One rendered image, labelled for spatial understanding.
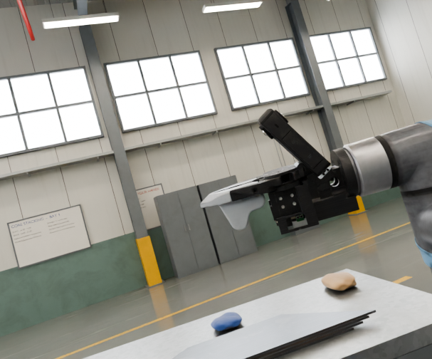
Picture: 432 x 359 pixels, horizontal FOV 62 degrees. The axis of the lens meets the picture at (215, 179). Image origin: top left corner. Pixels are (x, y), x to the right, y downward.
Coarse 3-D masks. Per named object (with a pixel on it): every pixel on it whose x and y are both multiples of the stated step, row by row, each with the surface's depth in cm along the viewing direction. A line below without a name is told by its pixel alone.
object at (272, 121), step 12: (264, 120) 48; (276, 120) 48; (264, 132) 50; (276, 132) 48; (288, 132) 48; (288, 144) 48; (300, 144) 48; (300, 156) 48; (312, 156) 48; (312, 168) 48; (324, 168) 48
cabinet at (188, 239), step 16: (176, 192) 839; (192, 192) 850; (160, 208) 821; (176, 208) 832; (192, 208) 844; (176, 224) 827; (192, 224) 838; (176, 240) 821; (192, 240) 833; (208, 240) 844; (176, 256) 816; (192, 256) 827; (208, 256) 838; (176, 272) 824; (192, 272) 823
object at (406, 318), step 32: (288, 288) 137; (320, 288) 126; (352, 288) 117; (384, 288) 109; (256, 320) 114; (384, 320) 89; (416, 320) 84; (128, 352) 119; (160, 352) 110; (320, 352) 82; (352, 352) 78; (384, 352) 78
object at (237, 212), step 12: (216, 192) 51; (228, 192) 49; (204, 204) 51; (216, 204) 50; (228, 204) 50; (240, 204) 50; (252, 204) 49; (228, 216) 50; (240, 216) 50; (240, 228) 50
